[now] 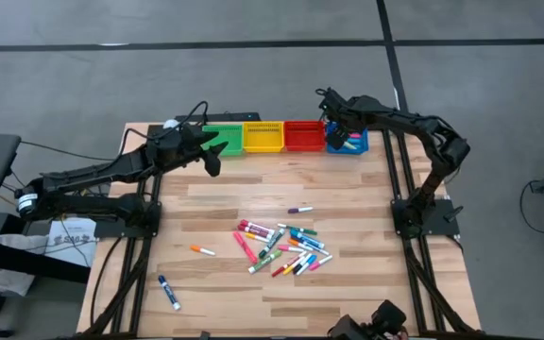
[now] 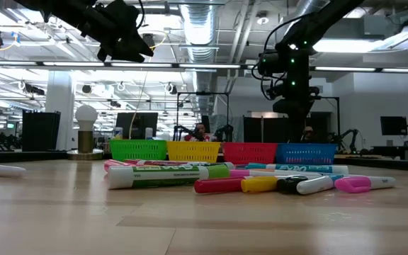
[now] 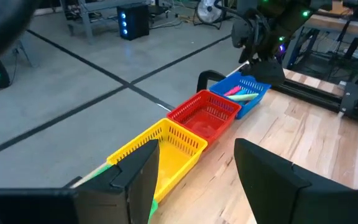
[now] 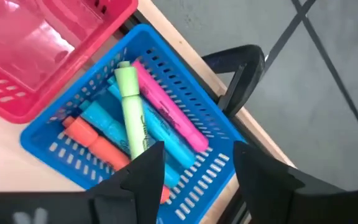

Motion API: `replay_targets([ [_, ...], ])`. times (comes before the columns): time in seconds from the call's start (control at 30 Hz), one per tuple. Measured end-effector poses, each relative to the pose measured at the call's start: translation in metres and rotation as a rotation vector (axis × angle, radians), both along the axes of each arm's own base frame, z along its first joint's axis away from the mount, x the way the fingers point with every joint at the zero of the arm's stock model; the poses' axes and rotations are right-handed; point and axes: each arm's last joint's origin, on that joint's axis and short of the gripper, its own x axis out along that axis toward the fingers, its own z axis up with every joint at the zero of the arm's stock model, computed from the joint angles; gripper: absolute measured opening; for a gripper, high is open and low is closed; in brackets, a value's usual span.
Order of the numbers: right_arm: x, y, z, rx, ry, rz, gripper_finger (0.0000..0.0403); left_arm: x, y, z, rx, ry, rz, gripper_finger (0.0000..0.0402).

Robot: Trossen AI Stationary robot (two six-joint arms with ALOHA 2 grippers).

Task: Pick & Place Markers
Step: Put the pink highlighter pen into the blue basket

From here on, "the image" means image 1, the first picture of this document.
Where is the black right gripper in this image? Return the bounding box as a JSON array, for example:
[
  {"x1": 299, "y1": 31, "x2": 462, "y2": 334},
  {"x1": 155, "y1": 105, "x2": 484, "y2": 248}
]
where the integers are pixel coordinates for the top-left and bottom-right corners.
[{"x1": 315, "y1": 87, "x2": 368, "y2": 152}]

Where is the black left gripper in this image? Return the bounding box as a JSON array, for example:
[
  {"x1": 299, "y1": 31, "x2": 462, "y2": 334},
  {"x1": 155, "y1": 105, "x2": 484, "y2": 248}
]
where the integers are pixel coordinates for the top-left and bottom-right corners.
[{"x1": 150, "y1": 123, "x2": 230, "y2": 179}]

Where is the dark green Expo marker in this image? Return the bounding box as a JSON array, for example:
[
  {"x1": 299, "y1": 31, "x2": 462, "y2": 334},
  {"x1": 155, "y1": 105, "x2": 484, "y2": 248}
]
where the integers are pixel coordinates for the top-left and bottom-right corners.
[{"x1": 258, "y1": 227, "x2": 286, "y2": 260}]

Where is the white printed paper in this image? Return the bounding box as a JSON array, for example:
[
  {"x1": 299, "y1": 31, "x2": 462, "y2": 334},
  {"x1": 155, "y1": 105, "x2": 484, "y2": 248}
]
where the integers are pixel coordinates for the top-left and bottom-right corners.
[{"x1": 46, "y1": 216, "x2": 98, "y2": 269}]

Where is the red fine-tip marker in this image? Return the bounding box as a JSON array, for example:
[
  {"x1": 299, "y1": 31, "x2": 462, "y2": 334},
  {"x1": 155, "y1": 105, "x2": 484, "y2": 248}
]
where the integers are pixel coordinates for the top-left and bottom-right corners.
[{"x1": 271, "y1": 257, "x2": 301, "y2": 279}]

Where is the black teleoperation device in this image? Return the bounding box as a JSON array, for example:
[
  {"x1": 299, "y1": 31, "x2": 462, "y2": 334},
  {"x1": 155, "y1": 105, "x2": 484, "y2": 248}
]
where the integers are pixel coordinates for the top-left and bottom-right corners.
[{"x1": 327, "y1": 298, "x2": 408, "y2": 340}]

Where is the blue plastic basket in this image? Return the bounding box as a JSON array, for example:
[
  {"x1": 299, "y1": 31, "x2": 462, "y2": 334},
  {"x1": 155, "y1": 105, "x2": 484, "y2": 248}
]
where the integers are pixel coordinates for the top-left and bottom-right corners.
[{"x1": 324, "y1": 122, "x2": 370, "y2": 156}]

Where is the green plastic basket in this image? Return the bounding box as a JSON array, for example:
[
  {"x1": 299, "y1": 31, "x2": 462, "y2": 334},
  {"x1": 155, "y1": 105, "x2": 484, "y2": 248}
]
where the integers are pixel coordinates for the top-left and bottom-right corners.
[{"x1": 200, "y1": 124, "x2": 246, "y2": 158}]

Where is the blue fine-tip marker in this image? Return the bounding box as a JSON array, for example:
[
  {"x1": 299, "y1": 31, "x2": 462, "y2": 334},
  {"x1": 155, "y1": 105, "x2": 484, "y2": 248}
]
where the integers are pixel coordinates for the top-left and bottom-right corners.
[
  {"x1": 302, "y1": 243, "x2": 331, "y2": 257},
  {"x1": 296, "y1": 254, "x2": 318, "y2": 277}
]

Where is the black fine-tip marker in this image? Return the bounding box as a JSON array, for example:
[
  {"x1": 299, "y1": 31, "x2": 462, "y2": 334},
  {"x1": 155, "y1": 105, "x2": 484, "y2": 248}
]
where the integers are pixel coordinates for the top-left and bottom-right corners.
[{"x1": 291, "y1": 253, "x2": 312, "y2": 275}]

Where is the yellow plastic basket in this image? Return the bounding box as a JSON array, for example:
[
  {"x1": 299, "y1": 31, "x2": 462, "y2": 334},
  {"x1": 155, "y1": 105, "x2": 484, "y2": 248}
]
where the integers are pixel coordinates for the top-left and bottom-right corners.
[{"x1": 242, "y1": 121, "x2": 286, "y2": 154}]

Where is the black power strip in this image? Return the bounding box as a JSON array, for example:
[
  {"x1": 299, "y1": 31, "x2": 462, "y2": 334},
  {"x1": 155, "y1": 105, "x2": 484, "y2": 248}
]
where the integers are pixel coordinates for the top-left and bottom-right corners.
[{"x1": 200, "y1": 111, "x2": 262, "y2": 123}]

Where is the light green Expo marker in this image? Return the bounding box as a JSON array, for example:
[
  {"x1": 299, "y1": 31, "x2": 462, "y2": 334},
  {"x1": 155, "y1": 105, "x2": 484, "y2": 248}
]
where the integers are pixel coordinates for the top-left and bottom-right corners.
[{"x1": 246, "y1": 249, "x2": 283, "y2": 276}]

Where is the red plastic basket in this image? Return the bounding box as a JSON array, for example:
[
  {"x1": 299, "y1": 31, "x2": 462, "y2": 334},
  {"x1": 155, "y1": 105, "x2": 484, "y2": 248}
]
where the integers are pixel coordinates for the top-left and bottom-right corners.
[{"x1": 283, "y1": 120, "x2": 327, "y2": 153}]

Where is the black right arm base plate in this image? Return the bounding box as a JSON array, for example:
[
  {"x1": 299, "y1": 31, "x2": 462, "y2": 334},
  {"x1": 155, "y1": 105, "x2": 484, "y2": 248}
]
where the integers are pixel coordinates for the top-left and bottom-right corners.
[{"x1": 390, "y1": 197, "x2": 461, "y2": 237}]

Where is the red Expo marker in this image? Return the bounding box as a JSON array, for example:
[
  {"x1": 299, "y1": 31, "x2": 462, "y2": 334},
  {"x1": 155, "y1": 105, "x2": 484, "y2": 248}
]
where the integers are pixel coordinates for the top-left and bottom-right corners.
[{"x1": 236, "y1": 224, "x2": 274, "y2": 240}]

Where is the green fine-tip marker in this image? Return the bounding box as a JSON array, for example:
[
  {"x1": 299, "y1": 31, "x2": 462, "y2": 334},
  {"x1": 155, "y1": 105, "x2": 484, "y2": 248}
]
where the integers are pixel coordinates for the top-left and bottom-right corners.
[{"x1": 276, "y1": 222, "x2": 318, "y2": 237}]

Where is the black metal beam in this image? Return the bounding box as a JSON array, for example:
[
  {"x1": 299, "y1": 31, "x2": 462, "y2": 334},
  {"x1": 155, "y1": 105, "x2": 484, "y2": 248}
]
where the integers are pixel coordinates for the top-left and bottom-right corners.
[{"x1": 0, "y1": 235, "x2": 92, "y2": 284}]

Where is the white plastic bag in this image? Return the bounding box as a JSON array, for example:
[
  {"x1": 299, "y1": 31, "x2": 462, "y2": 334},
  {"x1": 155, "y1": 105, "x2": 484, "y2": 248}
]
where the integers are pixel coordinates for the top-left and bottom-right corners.
[{"x1": 0, "y1": 233, "x2": 50, "y2": 298}]

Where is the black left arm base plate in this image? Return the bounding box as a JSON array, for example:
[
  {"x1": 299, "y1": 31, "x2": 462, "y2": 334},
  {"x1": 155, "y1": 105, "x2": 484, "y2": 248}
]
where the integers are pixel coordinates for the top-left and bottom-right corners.
[{"x1": 93, "y1": 202, "x2": 162, "y2": 239}]

